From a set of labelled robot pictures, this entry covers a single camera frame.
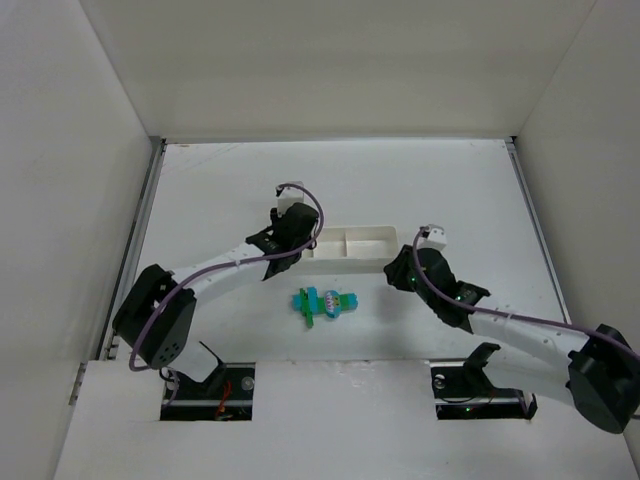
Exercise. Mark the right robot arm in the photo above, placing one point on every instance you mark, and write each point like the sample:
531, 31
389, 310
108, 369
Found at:
593, 370

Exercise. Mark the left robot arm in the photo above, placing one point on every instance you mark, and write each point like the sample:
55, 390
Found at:
156, 317

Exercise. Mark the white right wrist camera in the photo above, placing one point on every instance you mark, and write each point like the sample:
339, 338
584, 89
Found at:
432, 236

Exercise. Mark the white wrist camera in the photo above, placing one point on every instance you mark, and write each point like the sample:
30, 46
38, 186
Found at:
432, 236
288, 195

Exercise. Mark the white three-compartment tray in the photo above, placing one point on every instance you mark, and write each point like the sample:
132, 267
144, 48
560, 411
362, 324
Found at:
350, 250

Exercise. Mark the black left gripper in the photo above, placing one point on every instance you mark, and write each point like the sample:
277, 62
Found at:
304, 220

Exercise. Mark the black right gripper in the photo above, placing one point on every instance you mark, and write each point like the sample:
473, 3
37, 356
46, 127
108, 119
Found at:
398, 270

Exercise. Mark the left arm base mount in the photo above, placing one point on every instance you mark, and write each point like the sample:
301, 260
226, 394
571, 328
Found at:
210, 395

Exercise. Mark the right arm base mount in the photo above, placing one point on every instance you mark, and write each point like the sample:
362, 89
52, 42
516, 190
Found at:
463, 392

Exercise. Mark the teal and green lego figure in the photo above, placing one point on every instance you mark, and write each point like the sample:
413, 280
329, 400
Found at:
331, 304

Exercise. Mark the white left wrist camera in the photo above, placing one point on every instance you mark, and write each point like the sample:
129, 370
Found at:
288, 195

